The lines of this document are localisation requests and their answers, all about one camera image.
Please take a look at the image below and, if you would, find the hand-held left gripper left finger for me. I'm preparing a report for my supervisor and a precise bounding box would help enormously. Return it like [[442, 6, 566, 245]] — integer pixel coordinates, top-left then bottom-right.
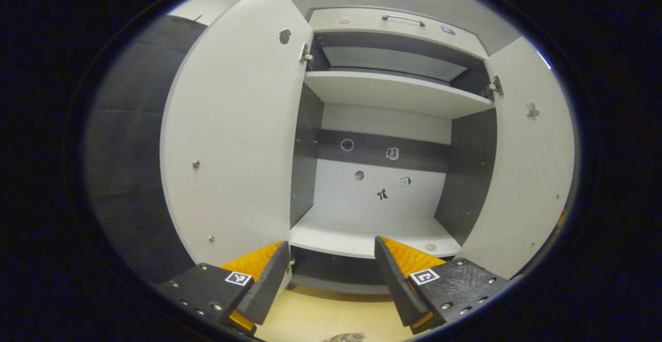
[[155, 240, 293, 336]]

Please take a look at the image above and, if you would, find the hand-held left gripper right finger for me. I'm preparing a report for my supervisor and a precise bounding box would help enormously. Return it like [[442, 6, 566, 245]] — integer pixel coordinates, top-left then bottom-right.
[[373, 235, 513, 335]]

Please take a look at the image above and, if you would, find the black backdrop cloth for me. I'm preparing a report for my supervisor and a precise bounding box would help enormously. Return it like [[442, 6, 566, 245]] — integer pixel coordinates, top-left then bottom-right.
[[85, 15, 207, 286]]

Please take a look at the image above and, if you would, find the white and grey cabinet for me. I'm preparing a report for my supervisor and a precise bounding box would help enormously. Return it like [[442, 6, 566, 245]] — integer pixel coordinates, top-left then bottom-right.
[[287, 6, 500, 296]]

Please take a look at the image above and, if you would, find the white cabinet door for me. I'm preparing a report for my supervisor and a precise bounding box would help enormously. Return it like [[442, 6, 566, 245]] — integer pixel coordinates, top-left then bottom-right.
[[455, 37, 576, 280], [159, 0, 315, 267]]

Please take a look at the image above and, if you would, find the clear glass bottle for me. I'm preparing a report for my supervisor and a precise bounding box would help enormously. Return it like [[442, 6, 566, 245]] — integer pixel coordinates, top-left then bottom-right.
[[323, 332, 369, 342]]

